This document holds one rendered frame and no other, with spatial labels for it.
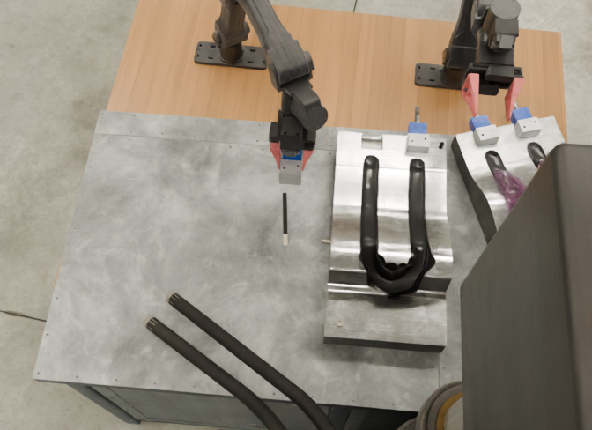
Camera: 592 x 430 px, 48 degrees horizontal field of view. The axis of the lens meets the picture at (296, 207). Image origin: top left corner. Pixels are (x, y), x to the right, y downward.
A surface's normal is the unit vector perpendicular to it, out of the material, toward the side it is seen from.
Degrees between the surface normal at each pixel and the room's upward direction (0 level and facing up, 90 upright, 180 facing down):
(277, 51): 12
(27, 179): 0
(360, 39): 0
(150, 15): 0
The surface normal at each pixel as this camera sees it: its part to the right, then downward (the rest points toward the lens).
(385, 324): 0.00, -0.44
